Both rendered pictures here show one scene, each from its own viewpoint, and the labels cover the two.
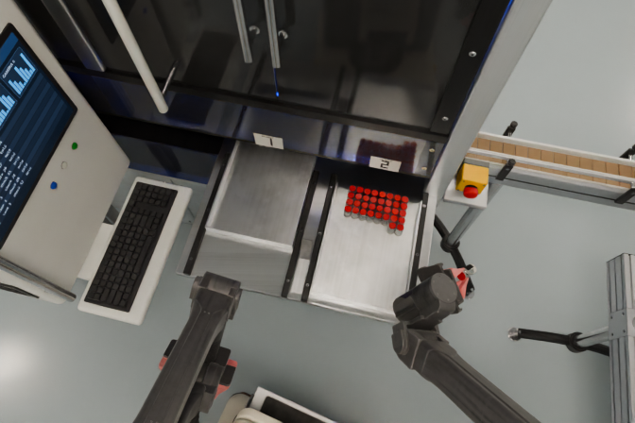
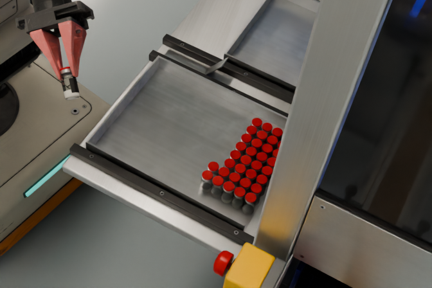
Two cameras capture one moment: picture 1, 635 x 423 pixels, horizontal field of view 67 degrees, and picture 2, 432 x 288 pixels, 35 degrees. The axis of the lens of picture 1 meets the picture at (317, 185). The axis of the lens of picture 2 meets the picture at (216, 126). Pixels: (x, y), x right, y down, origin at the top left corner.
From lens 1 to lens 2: 1.11 m
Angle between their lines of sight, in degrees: 47
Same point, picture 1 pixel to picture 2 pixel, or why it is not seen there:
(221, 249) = (246, 1)
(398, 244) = (188, 181)
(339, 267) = (180, 104)
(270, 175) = not seen: hidden behind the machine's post
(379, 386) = not seen: outside the picture
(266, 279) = (193, 31)
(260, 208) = (291, 46)
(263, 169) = not seen: hidden behind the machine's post
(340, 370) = (103, 271)
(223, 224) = (279, 8)
